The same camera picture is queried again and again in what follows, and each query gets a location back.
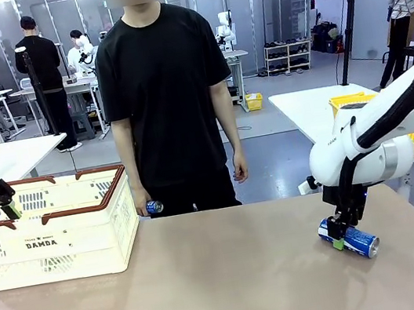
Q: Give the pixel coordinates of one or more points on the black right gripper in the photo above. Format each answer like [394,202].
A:
[358,201]

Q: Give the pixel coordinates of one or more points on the blue Pocari Sweat can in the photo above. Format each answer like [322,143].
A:
[360,241]

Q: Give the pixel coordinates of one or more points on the blue white drink can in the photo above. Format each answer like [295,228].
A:
[155,206]

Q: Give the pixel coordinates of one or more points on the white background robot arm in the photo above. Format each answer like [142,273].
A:
[226,28]

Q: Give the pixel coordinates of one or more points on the person's right forearm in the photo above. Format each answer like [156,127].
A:
[128,160]

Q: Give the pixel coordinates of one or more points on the person's left forearm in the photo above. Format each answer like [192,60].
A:
[228,127]

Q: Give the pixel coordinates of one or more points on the cream basket with brown rim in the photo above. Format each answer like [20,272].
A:
[86,243]

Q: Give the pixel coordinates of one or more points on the person's left hand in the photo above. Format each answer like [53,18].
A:
[240,165]

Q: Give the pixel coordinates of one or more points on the person's right hand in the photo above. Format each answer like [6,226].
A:
[141,202]

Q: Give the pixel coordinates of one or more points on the white table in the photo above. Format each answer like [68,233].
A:
[20,154]
[300,115]

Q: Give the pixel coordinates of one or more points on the grey step stool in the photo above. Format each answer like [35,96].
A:
[83,126]

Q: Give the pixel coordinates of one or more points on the small yellow floor crate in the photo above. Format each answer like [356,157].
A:
[254,101]

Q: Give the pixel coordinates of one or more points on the grey background workbench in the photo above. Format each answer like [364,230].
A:
[78,86]

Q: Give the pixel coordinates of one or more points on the man with black cap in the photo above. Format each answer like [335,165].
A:
[42,63]

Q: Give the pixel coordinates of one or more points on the white shoe rack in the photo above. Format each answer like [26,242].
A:
[288,56]

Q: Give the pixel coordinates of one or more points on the black chair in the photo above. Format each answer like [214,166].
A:
[412,53]

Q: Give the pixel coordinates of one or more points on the pile of dark bags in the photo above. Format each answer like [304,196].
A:
[324,37]

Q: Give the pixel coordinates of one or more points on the person in black t-shirt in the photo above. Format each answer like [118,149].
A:
[164,90]

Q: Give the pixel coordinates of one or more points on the black camera tripod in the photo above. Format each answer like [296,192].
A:
[348,40]
[40,95]

